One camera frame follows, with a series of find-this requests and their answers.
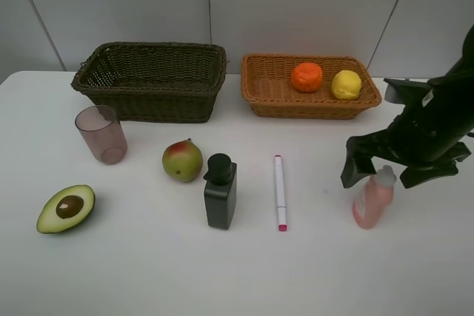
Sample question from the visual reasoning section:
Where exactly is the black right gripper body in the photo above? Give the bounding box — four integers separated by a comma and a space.
347, 75, 473, 167

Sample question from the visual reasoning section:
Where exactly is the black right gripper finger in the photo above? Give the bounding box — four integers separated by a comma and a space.
341, 153, 375, 188
400, 162, 458, 189

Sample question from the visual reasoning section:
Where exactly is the pink bottle with white cap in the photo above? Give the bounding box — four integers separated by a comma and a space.
352, 165, 397, 229

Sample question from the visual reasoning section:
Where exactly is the white marker with pink cap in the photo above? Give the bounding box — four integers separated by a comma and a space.
274, 155, 287, 232

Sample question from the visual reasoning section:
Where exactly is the yellow lemon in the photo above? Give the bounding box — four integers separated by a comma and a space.
331, 70, 362, 100

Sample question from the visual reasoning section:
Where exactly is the orange tangerine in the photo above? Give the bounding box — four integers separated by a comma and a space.
290, 62, 323, 93

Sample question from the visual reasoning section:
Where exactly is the dark green pump bottle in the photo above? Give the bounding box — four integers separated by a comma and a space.
204, 153, 237, 230

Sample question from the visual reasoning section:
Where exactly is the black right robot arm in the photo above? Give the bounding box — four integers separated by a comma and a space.
341, 31, 473, 189

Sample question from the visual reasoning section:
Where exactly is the orange wicker basket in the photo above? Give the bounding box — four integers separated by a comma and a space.
241, 53, 381, 120

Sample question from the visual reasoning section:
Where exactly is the red green mango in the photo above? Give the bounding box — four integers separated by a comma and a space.
161, 138, 204, 183

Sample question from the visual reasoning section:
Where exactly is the dark brown wicker basket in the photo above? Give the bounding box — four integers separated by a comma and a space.
71, 42, 227, 124

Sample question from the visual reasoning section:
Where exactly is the translucent pink plastic cup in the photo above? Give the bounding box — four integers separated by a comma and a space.
75, 105, 127, 164

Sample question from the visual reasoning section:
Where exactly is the halved avocado with pit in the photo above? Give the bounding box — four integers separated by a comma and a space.
36, 184, 96, 234

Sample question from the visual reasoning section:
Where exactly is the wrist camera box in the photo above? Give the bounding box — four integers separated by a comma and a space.
384, 78, 430, 106

